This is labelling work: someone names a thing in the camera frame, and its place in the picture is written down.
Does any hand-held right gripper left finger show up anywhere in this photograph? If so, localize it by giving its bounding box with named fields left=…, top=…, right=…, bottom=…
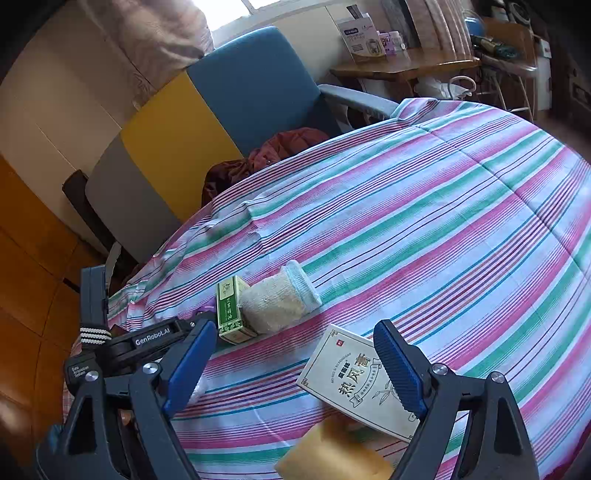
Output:
left=36, top=318, right=218, bottom=480

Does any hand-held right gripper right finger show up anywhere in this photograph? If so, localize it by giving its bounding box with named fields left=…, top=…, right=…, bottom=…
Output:
left=373, top=319, right=541, bottom=480

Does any cream printed box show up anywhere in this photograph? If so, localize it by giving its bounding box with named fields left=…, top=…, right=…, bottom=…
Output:
left=295, top=324, right=423, bottom=444

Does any green box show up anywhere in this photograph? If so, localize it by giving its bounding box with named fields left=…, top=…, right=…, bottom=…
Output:
left=216, top=275, right=258, bottom=344

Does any cream sock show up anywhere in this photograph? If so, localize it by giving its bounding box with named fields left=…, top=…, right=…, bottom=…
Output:
left=238, top=260, right=322, bottom=334

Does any wooden wardrobe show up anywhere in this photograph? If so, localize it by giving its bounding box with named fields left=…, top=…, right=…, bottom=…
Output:
left=0, top=157, right=116, bottom=462

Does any black rolled mat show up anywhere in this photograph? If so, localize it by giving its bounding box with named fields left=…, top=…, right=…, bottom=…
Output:
left=62, top=169, right=121, bottom=278

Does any striped tablecloth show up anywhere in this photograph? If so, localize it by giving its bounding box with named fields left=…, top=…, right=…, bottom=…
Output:
left=62, top=97, right=591, bottom=480

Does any dark red cloth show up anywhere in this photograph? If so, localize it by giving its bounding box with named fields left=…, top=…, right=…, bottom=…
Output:
left=202, top=128, right=331, bottom=208

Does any grey yellow blue armchair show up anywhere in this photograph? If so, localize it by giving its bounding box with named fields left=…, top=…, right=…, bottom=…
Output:
left=84, top=25, right=400, bottom=268

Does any wooden side table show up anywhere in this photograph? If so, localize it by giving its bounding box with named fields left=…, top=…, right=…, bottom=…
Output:
left=329, top=46, right=481, bottom=93

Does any bunched patterned curtain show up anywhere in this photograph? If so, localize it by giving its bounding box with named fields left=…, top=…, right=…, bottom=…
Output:
left=106, top=0, right=215, bottom=97

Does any purple jar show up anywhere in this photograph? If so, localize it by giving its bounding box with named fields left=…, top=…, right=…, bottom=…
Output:
left=378, top=30, right=407, bottom=52

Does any white carton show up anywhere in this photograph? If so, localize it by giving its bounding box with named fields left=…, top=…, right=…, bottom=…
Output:
left=335, top=13, right=386, bottom=63

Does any window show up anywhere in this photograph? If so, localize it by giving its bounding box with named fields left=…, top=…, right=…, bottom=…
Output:
left=191, top=0, right=333, bottom=33

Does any wooden folding chair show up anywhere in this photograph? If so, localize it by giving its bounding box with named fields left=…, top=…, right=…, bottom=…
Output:
left=471, top=18, right=541, bottom=123

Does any hanging patterned curtain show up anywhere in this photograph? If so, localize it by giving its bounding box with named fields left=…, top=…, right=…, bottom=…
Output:
left=381, top=0, right=476, bottom=49

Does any white appliance with cable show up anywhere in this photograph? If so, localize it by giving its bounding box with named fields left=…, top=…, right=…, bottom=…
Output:
left=416, top=76, right=476, bottom=100

